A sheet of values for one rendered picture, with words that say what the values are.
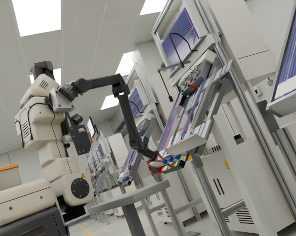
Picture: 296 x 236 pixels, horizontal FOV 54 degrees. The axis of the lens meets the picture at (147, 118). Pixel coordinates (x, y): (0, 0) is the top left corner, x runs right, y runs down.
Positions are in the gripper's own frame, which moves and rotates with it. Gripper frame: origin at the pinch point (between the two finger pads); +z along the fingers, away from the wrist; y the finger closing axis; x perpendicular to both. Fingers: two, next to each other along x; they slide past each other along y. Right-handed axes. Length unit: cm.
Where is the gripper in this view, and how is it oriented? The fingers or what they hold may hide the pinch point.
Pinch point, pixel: (163, 160)
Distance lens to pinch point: 203.6
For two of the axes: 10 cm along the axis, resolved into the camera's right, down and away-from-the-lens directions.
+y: -3.0, 2.6, 9.2
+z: 8.8, 4.4, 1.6
